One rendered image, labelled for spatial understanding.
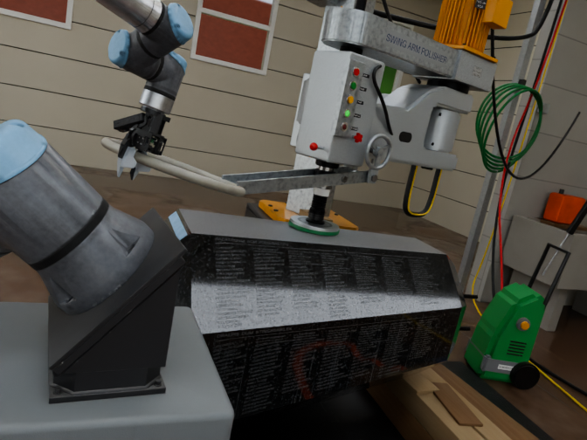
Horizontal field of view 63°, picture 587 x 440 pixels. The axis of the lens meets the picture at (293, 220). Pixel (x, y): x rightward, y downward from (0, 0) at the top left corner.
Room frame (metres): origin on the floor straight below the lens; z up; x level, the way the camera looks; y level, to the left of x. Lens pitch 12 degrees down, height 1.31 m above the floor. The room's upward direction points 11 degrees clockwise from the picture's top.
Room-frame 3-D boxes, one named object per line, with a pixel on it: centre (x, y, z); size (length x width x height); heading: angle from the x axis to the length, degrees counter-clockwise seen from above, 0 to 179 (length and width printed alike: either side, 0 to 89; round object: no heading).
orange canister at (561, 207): (4.45, -2.44, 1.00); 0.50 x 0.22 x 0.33; 114
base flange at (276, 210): (2.82, -0.07, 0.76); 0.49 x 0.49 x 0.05; 20
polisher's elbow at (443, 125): (2.44, -0.60, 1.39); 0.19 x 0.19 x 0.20
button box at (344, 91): (1.89, -0.11, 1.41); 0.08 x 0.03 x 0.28; 129
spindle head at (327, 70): (2.07, -0.15, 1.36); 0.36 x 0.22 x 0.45; 129
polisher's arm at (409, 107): (2.26, -0.40, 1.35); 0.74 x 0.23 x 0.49; 129
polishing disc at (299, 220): (2.02, -0.09, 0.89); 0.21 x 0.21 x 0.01
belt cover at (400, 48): (2.24, -0.36, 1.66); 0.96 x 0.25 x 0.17; 129
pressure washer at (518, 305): (2.86, -1.45, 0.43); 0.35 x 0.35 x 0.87; 5
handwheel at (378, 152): (2.00, -0.26, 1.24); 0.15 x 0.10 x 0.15; 129
